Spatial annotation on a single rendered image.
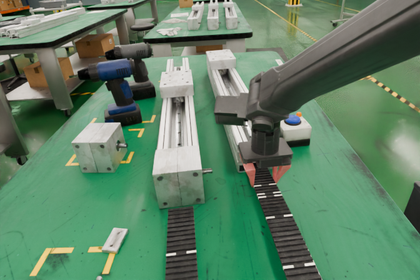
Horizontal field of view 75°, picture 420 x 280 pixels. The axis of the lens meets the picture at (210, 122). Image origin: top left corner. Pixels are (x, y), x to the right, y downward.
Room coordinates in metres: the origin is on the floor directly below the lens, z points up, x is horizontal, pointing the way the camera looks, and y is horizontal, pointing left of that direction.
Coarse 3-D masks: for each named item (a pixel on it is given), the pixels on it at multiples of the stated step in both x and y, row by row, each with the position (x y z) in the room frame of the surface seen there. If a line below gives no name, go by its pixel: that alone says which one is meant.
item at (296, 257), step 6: (294, 252) 0.29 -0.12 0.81; (300, 252) 0.29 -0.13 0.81; (306, 252) 0.28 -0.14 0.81; (282, 258) 0.28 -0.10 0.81; (288, 258) 0.28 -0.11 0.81; (294, 258) 0.28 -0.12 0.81; (300, 258) 0.28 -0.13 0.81; (306, 258) 0.28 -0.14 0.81; (282, 264) 0.27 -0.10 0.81; (288, 264) 0.27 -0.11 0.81
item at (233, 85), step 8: (208, 72) 1.27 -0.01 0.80; (216, 72) 1.07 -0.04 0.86; (232, 72) 1.06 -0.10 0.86; (216, 80) 0.98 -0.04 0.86; (224, 80) 1.05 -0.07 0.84; (232, 80) 1.01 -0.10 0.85; (240, 80) 0.97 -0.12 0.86; (216, 88) 0.96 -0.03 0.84; (224, 88) 0.90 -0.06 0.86; (232, 88) 0.99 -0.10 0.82; (240, 88) 0.89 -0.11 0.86; (224, 128) 0.76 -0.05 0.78; (232, 128) 0.62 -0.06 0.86; (240, 128) 0.61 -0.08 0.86; (248, 128) 0.66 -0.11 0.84; (232, 136) 0.61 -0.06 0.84; (240, 136) 0.57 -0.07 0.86; (248, 136) 0.61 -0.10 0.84; (232, 144) 0.61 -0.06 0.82; (232, 152) 0.61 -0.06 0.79; (240, 160) 0.55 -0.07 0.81; (240, 168) 0.55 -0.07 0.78
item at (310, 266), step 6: (294, 264) 0.27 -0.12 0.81; (300, 264) 0.27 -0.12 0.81; (306, 264) 0.26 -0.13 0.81; (312, 264) 0.26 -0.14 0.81; (288, 270) 0.26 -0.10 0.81; (294, 270) 0.26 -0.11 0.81; (300, 270) 0.26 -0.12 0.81; (306, 270) 0.26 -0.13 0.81; (312, 270) 0.26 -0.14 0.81; (288, 276) 0.25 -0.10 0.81; (294, 276) 0.25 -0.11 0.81
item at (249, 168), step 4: (240, 152) 0.50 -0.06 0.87; (240, 156) 0.50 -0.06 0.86; (244, 164) 0.46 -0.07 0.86; (248, 164) 0.46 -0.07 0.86; (252, 164) 0.46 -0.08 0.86; (244, 168) 0.45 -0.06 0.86; (248, 168) 0.45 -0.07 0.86; (252, 168) 0.45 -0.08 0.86; (248, 172) 0.44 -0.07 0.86; (252, 172) 0.44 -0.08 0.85; (248, 176) 0.45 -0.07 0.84; (252, 176) 0.45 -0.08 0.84; (252, 180) 0.46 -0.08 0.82; (252, 184) 0.46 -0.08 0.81
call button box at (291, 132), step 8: (304, 120) 0.67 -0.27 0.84; (280, 128) 0.65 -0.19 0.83; (288, 128) 0.64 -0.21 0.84; (296, 128) 0.63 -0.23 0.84; (304, 128) 0.63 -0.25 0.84; (280, 136) 0.65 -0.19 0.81; (288, 136) 0.63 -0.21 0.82; (296, 136) 0.63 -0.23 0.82; (304, 136) 0.63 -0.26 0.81; (288, 144) 0.63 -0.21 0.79; (296, 144) 0.63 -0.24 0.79; (304, 144) 0.63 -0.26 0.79
